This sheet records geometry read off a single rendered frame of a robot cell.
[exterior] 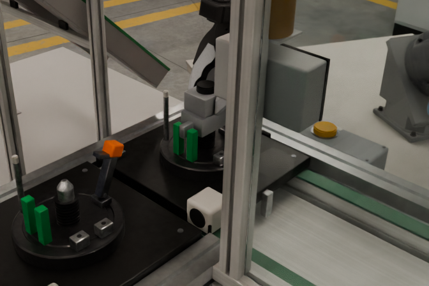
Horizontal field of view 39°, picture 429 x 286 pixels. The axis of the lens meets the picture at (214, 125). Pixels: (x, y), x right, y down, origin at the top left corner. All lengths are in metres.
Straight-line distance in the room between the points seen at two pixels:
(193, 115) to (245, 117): 0.27
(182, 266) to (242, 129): 0.22
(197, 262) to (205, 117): 0.22
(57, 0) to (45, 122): 0.39
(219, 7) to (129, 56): 0.27
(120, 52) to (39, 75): 0.49
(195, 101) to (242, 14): 0.31
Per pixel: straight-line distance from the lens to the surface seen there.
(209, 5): 0.84
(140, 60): 1.07
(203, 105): 0.86
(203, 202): 0.81
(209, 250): 0.79
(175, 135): 0.89
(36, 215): 0.74
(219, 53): 0.65
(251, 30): 0.57
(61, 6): 0.96
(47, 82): 1.46
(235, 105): 0.62
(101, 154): 0.77
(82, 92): 1.40
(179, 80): 3.45
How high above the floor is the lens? 1.48
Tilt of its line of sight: 30 degrees down
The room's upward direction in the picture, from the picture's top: 2 degrees clockwise
